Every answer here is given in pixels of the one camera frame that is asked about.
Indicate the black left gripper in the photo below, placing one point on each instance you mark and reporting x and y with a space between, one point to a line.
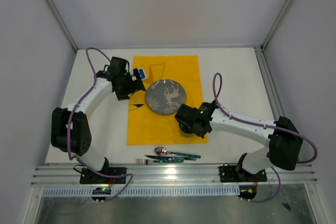
124 94

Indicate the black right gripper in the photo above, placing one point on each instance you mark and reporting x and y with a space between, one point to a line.
201 134

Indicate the dark green mug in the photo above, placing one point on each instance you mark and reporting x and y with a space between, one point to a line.
185 131

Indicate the grey reindeer plate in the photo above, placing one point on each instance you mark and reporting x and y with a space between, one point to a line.
165 97

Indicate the yellow Pikachu cloth placemat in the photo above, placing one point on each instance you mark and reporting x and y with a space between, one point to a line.
146 127

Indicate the spoon with green handle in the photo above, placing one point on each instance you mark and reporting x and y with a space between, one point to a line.
161 151

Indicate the knife with green handle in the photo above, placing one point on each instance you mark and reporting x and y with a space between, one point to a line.
166 157

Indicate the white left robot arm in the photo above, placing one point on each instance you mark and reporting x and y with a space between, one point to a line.
70 131

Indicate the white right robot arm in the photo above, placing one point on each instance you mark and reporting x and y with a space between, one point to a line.
250 128

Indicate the right controller board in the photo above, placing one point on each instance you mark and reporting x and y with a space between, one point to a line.
247 192

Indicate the controller board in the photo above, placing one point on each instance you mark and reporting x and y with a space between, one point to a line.
247 192
101 193

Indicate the left controller board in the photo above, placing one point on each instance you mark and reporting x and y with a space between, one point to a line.
101 193

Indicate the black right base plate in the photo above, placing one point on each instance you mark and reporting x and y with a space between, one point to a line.
229 174

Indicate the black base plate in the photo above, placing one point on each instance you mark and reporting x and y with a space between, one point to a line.
116 175
229 174

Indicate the slotted cable duct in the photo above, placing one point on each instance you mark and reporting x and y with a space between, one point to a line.
142 191

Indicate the fork with green handle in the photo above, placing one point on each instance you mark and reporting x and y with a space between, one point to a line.
150 162

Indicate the aluminium side rail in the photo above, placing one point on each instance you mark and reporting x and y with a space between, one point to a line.
270 90

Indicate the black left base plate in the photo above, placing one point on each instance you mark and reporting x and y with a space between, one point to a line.
116 175

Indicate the aluminium mounting rail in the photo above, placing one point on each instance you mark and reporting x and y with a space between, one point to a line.
161 175

